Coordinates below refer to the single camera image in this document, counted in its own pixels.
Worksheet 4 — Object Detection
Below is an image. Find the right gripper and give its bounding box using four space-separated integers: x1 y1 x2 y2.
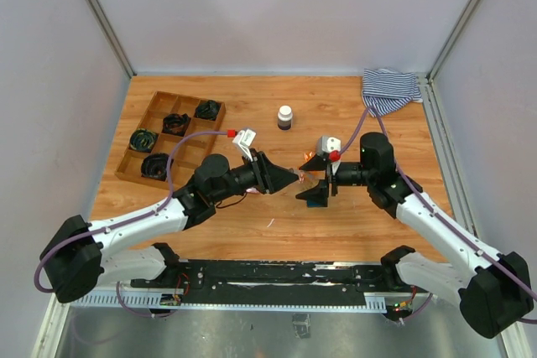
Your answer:
295 154 374 206

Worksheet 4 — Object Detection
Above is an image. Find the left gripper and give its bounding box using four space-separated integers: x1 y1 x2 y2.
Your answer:
211 148 299 204

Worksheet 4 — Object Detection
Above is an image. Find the clear glass pill bottle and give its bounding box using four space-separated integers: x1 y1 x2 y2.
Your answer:
296 170 324 191

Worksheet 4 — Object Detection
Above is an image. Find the orange pill box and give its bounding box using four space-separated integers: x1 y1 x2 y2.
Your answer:
300 151 316 165

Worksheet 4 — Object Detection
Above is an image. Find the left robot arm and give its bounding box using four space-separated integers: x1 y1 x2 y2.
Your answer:
36 151 299 304

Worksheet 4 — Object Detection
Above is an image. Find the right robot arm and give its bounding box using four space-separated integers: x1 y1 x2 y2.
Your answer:
296 132 536 339

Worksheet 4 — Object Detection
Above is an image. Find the teal pill box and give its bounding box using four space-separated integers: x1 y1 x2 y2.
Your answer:
306 200 328 208

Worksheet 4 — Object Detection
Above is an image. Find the pink pill organizer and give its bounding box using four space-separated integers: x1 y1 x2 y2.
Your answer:
246 187 261 195

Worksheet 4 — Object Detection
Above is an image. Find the white cap pill bottle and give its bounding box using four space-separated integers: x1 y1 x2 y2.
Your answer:
277 105 294 131

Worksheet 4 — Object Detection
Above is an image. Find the striped blue cloth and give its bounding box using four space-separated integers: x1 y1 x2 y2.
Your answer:
362 68 423 117

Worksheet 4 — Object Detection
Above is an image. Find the wooden compartment tray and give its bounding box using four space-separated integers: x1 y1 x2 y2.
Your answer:
115 91 226 189

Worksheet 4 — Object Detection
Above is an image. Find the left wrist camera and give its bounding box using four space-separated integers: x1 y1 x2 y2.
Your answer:
232 128 257 161

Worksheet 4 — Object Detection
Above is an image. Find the black coiled cable top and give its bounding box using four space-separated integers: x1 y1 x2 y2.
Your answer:
194 99 222 121

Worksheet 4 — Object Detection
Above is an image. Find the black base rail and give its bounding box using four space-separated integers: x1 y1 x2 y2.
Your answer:
130 259 412 306

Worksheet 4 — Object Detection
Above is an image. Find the black coiled cable middle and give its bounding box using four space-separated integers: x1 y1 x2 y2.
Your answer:
162 112 191 137

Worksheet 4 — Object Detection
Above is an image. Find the yellow black coiled cable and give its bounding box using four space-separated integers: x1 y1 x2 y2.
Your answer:
128 127 159 153

